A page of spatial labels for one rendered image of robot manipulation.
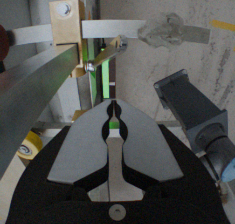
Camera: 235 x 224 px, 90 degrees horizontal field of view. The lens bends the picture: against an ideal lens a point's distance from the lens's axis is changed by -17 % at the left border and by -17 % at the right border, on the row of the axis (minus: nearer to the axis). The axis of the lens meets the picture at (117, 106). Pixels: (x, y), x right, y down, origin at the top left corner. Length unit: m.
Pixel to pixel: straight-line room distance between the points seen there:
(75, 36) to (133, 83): 1.01
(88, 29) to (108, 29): 0.03
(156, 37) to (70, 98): 0.43
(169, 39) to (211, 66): 1.22
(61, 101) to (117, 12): 0.76
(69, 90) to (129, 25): 0.39
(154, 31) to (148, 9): 0.90
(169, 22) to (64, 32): 0.18
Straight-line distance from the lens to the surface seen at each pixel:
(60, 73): 0.17
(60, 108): 0.63
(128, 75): 1.19
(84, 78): 0.45
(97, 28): 0.26
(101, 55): 0.17
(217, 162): 0.76
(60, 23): 0.26
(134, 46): 1.14
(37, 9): 0.56
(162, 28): 0.25
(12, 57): 0.46
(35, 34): 0.29
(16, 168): 0.52
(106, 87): 0.46
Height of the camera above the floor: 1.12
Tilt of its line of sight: 58 degrees down
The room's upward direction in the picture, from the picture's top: 176 degrees clockwise
